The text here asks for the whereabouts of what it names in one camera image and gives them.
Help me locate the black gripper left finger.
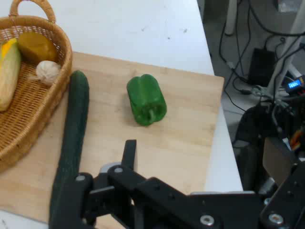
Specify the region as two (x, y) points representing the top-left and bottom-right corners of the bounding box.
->
(75, 139), (153, 229)

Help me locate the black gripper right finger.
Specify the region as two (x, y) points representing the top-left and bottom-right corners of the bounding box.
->
(259, 162), (305, 229)

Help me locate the bamboo cutting board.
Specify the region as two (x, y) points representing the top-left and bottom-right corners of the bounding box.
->
(0, 51), (225, 229)

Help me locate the brown flat plate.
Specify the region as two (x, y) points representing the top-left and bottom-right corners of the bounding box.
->
(262, 137), (300, 187)

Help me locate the green bell pepper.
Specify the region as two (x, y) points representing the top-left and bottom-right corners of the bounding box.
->
(126, 73), (168, 127)

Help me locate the long dark green cucumber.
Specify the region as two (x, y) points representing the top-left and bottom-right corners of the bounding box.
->
(49, 70), (90, 229)

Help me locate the white garlic bulb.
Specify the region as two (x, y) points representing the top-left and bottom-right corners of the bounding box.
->
(30, 60), (61, 86)

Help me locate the device with blue display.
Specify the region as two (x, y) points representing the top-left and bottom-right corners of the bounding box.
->
(283, 74), (305, 95)

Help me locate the black power adapter box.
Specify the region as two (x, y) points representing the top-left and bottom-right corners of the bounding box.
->
(247, 47), (277, 87)

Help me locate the yellow-brown potato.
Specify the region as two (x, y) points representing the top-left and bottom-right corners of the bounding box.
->
(18, 32), (58, 65)

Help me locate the corn cob with husk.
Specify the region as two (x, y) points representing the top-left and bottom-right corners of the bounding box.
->
(0, 38), (22, 112)

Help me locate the white table leg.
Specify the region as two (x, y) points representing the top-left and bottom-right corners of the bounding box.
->
(224, 0), (244, 35)

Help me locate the woven wicker basket with handles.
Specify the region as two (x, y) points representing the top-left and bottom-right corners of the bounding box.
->
(0, 0), (73, 173)

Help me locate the black cable bundle on floor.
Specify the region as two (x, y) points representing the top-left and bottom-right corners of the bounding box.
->
(218, 0), (305, 113)

